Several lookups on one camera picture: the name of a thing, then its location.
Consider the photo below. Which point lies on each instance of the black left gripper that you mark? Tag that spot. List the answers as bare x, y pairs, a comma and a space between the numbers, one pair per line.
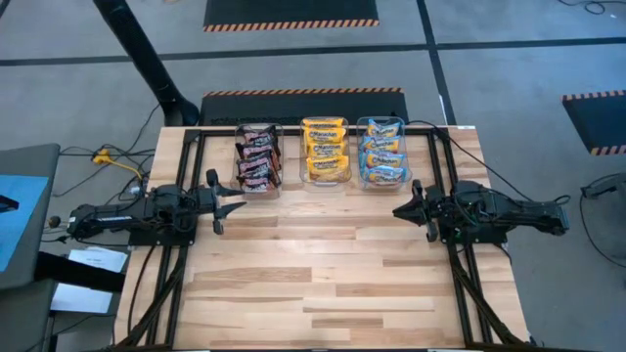
208, 203

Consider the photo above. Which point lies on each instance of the black bar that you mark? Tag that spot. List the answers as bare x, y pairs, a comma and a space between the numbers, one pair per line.
78, 274

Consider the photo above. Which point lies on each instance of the small black device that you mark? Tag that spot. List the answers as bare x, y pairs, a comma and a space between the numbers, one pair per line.
7, 204

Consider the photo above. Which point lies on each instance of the white paper sheet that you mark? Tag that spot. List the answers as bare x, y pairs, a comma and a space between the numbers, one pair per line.
80, 298
98, 259

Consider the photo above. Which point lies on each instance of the grey side table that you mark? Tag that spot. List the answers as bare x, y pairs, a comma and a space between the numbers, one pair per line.
29, 161

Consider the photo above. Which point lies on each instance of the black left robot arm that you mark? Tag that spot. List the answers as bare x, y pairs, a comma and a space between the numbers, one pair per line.
127, 215

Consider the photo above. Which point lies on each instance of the clear plastic bin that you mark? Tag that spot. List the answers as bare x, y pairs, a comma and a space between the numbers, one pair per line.
301, 171
233, 166
358, 171

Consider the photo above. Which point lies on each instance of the black hazard-striped floor mat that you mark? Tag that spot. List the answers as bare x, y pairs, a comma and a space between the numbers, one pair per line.
596, 122
293, 10
293, 105

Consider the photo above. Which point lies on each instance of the black aluminium table frame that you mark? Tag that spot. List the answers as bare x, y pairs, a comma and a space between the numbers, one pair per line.
293, 131

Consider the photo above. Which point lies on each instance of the yellow Maruchan noodle packet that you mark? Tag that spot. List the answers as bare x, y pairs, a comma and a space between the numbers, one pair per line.
325, 149
323, 122
325, 135
327, 168

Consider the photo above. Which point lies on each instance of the yellow power plug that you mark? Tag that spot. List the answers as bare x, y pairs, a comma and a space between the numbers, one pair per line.
102, 156

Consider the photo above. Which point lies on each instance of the thick black pole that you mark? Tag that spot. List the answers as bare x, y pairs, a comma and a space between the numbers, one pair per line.
142, 54

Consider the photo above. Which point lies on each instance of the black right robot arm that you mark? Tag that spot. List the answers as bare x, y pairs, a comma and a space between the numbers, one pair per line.
508, 212

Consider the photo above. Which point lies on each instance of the blue Maruchan noodle packet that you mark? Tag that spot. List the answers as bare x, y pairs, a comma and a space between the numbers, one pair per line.
386, 176
385, 160
381, 144
384, 128

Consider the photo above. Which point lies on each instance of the blue sheet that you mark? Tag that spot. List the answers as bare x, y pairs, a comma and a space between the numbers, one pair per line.
19, 230

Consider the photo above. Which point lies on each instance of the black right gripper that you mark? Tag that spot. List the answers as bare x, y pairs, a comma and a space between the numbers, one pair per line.
435, 207

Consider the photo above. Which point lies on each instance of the small black knob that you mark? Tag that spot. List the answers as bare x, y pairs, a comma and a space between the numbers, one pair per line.
55, 221

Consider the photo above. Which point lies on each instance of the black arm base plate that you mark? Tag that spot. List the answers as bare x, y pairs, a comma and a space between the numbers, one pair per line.
142, 241
489, 239

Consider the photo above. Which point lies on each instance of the black Maruchan fire noodle packet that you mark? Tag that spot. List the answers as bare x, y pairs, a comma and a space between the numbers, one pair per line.
256, 167
259, 134
258, 184
256, 149

